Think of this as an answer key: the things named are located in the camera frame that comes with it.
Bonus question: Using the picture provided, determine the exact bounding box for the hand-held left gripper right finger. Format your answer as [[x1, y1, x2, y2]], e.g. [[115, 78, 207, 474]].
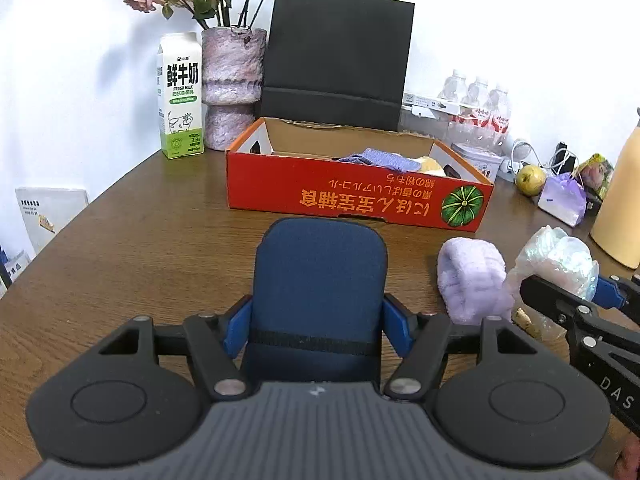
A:
[[382, 296, 543, 403]]

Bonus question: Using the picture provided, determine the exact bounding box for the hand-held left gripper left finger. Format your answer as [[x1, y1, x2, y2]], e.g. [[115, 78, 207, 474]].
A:
[[97, 296, 253, 403]]

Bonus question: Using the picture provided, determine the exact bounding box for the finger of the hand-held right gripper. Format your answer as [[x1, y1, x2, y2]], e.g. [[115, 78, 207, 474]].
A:
[[594, 273, 640, 323], [520, 275, 640, 351]]

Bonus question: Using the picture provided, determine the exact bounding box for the clear plastic bag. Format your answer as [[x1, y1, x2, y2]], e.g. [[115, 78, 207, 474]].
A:
[[502, 225, 600, 338]]

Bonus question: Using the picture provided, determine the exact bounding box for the lilac fuzzy towel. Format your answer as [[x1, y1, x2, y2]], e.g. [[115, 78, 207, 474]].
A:
[[437, 238, 516, 325]]

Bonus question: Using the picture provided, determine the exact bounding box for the dark blue case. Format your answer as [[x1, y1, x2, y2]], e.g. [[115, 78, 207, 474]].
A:
[[241, 217, 388, 396]]

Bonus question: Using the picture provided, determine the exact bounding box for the red cardboard box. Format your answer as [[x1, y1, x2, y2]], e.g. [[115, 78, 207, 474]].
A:
[[225, 116, 496, 233]]

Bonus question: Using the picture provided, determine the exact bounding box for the purple knit cloth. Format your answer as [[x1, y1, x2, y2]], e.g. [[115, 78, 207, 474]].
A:
[[335, 147, 423, 173]]

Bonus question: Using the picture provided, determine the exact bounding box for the purple gift bag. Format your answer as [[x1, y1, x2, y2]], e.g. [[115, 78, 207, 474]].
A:
[[537, 172, 588, 227]]

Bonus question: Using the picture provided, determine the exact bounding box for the pale yellow bottle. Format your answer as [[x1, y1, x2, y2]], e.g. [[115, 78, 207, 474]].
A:
[[589, 107, 640, 256]]

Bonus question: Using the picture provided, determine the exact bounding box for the green apple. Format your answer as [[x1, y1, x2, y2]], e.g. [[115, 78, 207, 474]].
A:
[[515, 164, 547, 196]]

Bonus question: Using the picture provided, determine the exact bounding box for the colourful snack packet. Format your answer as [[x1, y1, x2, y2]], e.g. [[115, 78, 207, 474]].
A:
[[575, 152, 615, 201]]

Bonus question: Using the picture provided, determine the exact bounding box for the black charger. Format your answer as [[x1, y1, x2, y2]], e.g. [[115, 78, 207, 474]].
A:
[[554, 141, 576, 171]]

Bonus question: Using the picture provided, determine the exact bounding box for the white round device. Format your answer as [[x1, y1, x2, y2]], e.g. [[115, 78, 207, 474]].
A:
[[500, 137, 536, 183]]

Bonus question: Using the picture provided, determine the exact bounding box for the yellow white plush toy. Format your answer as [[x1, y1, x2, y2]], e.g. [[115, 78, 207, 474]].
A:
[[412, 155, 446, 176]]

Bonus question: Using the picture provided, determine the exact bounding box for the clear water bottle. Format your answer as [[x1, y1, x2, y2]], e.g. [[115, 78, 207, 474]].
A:
[[437, 69, 468, 106], [484, 84, 513, 133], [462, 76, 491, 126]]

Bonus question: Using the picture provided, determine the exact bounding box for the clear plastic container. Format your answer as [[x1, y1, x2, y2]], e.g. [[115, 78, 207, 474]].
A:
[[398, 107, 451, 138]]

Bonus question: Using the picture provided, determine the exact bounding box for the white book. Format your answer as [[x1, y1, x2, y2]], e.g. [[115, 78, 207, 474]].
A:
[[14, 186, 90, 257]]

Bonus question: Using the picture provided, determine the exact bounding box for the white pink flat box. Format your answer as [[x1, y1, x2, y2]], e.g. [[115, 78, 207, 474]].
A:
[[402, 92, 488, 116]]

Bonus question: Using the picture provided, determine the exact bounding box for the blue white box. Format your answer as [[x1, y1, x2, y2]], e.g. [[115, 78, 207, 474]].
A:
[[0, 242, 26, 293]]

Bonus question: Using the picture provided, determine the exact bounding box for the white green milk carton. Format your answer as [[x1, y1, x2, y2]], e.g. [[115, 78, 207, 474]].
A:
[[156, 31, 206, 160]]

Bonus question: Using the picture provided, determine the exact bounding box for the pink speckled vase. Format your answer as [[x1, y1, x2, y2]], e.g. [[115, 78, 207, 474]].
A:
[[201, 26, 268, 152]]

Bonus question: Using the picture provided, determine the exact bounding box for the black paper bag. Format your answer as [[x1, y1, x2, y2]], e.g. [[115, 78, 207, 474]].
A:
[[259, 0, 416, 133]]

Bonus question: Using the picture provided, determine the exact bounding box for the white cable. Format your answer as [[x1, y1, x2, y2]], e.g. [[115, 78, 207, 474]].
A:
[[500, 142, 581, 176]]

